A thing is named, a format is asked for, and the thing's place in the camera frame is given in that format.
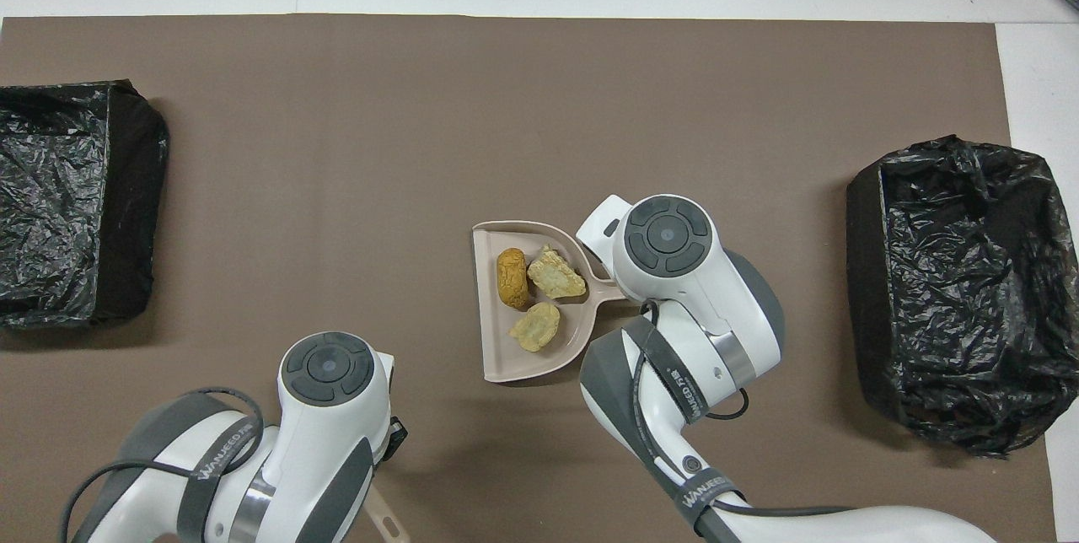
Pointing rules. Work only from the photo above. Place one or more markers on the orange-brown bread roll piece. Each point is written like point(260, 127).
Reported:
point(512, 277)

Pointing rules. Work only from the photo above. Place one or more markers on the pale crumbly bread chunk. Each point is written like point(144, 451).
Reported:
point(535, 326)

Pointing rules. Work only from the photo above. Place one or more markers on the pale blocky bread chunk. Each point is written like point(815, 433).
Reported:
point(556, 273)

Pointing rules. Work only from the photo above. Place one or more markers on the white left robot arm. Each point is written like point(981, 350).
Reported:
point(329, 442)

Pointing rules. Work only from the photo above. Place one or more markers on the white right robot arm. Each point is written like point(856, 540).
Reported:
point(691, 290)

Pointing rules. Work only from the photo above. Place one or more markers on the black bag lined bin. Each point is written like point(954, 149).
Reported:
point(84, 189)
point(952, 290)

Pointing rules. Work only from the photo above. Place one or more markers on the beige plastic dustpan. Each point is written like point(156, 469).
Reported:
point(497, 349)

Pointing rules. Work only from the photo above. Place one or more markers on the brown paper table mat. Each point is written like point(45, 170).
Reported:
point(337, 189)

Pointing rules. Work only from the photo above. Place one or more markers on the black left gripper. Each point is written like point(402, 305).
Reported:
point(394, 438)

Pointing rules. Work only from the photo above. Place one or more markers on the beige hand brush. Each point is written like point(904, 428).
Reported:
point(389, 518)

